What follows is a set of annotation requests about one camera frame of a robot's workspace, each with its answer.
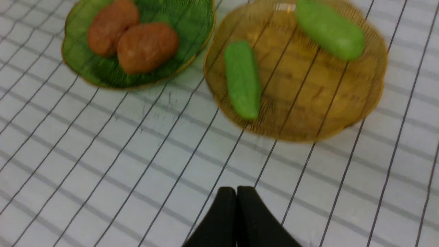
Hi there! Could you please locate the brown potato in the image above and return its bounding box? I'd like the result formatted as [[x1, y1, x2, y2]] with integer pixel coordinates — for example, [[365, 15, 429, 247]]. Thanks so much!
[[87, 0, 140, 57], [117, 22, 180, 74]]

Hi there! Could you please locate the white grid table mat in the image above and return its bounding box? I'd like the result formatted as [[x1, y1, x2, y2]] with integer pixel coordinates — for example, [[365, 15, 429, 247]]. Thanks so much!
[[0, 0, 438, 247]]

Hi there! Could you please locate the green glass plate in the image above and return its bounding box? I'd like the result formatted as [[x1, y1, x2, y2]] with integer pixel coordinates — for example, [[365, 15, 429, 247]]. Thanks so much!
[[61, 0, 216, 91]]

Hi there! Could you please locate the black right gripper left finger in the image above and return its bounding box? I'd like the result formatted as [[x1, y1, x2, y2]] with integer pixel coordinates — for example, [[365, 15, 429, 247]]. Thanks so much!
[[183, 187, 237, 247]]

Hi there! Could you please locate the amber glass plate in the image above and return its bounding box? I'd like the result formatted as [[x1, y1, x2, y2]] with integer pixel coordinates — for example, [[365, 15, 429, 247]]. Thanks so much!
[[204, 0, 388, 142]]

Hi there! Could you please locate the green bitter gourd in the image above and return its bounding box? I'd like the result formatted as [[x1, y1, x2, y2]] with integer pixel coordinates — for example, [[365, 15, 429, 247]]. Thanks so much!
[[224, 40, 262, 119], [295, 0, 365, 61]]

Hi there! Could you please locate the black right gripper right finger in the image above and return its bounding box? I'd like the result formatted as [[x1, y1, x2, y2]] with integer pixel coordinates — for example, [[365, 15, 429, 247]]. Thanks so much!
[[237, 186, 301, 247]]

